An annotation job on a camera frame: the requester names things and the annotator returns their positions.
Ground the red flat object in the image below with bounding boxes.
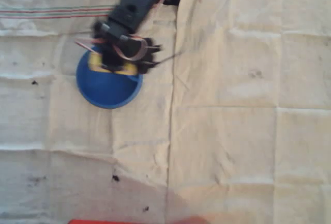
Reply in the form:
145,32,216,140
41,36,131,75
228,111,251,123
67,217,210,224

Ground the cream cloth with striped band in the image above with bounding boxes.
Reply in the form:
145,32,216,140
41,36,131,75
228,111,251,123
0,0,331,224

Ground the yellow rectangular block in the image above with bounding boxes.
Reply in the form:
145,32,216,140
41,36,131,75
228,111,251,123
88,52,138,77

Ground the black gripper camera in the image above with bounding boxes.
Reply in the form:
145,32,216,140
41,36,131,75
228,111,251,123
143,37,163,76

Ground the blue plastic bowl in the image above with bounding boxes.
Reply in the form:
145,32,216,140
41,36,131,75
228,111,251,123
76,44,144,110

